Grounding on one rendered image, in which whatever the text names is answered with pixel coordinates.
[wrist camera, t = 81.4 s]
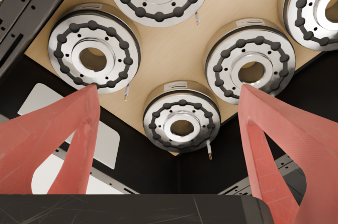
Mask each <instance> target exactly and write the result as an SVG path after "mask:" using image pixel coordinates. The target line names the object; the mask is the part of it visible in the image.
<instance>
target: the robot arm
mask: <svg viewBox="0 0 338 224"><path fill-rule="evenodd" d="M238 118H239V126H240V133H241V140H242V146H243V152H244V157H245V161H246V166H247V171H248V176H249V181H250V186H251V191H252V196H248V195H218V194H86V192H87V187H88V182H89V177H90V172H91V167H92V162H93V157H94V152H95V147H96V141H97V134H98V126H99V119H100V103H99V97H98V91H97V86H96V85H88V86H86V87H84V88H82V89H80V90H78V91H76V92H74V93H72V94H70V95H68V96H66V97H64V98H62V99H60V100H58V101H56V102H54V103H52V104H50V105H48V106H46V107H43V108H40V109H38V110H35V111H32V112H30V113H27V114H24V115H22V116H19V117H16V118H14V119H11V120H8V121H6V122H3V123H0V224H338V123H336V122H334V121H331V120H328V119H326V118H323V117H320V116H318V115H315V114H312V113H310V112H307V111H304V110H302V109H299V108H296V107H294V106H291V105H289V104H287V103H285V102H283V101H281V100H279V99H277V98H275V97H273V96H271V95H269V94H267V93H265V92H263V91H261V90H259V89H257V88H255V87H253V86H251V85H249V84H243V85H242V86H241V91H240V97H239V103H238ZM73 132H74V135H73V137H72V140H71V143H70V145H69V148H68V151H67V154H66V156H65V159H64V162H63V164H62V166H61V168H60V170H59V172H58V174H57V176H56V178H55V179H54V181H53V183H52V185H51V186H50V188H49V190H48V192H47V194H33V192H32V179H33V175H34V173H35V171H36V169H37V168H38V167H39V166H40V165H41V164H42V163H43V162H44V161H45V160H46V159H47V158H48V157H49V156H50V155H51V154H52V153H53V152H54V151H55V150H56V149H57V148H58V147H59V146H60V145H61V144H62V143H63V142H64V141H65V140H66V139H67V138H68V137H69V136H70V135H71V134H72V133H73ZM264 132H265V133H266V134H267V135H268V136H269V137H270V138H271V139H272V140H273V141H274V142H275V143H276V144H277V145H278V146H279V147H280V148H281V149H282V150H283V151H284V152H285V153H286V154H287V155H288V156H289V157H290V158H291V159H292V160H293V161H294V162H295V163H296V164H297V165H298V166H299V167H300V168H301V169H302V170H303V172H304V174H305V177H306V183H307V188H306V192H305V194H304V197H303V199H302V202H301V204H300V207H299V205H298V203H297V202H296V200H295V198H294V196H293V195H292V193H291V191H290V189H289V188H288V186H287V184H286V182H285V181H284V179H283V177H282V175H281V174H280V172H279V170H278V168H277V166H276V163H275V161H274V158H273V156H272V153H271V150H270V148H269V145H268V142H267V139H266V137H265V134H264Z"/></svg>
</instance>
